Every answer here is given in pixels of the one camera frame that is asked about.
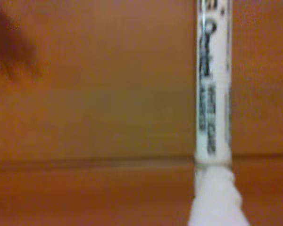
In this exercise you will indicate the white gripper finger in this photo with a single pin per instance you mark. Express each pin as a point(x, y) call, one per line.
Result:
point(217, 202)

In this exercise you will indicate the white marker black cap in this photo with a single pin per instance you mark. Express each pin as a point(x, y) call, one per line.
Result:
point(218, 70)

